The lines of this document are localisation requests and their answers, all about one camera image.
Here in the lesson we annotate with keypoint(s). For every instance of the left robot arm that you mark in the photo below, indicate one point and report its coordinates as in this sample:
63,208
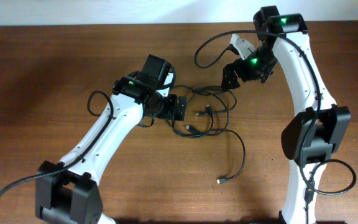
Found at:
68,192

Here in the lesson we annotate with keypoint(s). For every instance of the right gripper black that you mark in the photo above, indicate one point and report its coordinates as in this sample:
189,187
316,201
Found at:
229,78

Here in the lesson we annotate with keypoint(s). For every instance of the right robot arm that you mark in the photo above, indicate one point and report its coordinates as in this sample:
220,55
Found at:
319,124

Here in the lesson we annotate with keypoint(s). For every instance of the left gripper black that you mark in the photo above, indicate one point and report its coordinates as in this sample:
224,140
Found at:
170,112

